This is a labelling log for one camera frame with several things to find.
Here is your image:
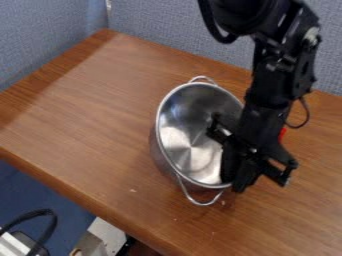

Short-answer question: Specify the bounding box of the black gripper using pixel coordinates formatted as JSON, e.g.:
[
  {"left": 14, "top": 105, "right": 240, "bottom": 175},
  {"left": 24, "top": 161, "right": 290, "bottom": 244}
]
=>
[{"left": 205, "top": 103, "right": 298, "bottom": 193}]

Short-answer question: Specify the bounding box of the metal pot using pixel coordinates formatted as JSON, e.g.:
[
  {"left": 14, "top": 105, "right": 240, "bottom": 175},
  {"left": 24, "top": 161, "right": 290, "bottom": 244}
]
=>
[{"left": 149, "top": 75, "right": 243, "bottom": 206}]

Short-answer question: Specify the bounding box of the red star-shaped block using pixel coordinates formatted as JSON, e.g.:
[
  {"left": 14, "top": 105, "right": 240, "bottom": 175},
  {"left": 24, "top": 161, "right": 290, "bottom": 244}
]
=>
[{"left": 278, "top": 127, "right": 287, "bottom": 139}]

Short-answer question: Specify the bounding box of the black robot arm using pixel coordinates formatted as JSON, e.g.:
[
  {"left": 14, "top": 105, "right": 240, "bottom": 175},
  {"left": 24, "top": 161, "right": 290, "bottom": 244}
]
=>
[{"left": 197, "top": 0, "right": 322, "bottom": 193}]

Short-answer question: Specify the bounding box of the white object under table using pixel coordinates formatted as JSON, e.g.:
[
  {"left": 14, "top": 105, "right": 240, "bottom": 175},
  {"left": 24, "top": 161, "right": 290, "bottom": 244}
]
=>
[{"left": 68, "top": 217, "right": 127, "bottom": 256}]

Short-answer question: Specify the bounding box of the black and white equipment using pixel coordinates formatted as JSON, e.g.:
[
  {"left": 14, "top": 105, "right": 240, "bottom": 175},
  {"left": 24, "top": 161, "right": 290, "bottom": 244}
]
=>
[{"left": 0, "top": 209, "right": 58, "bottom": 256}]

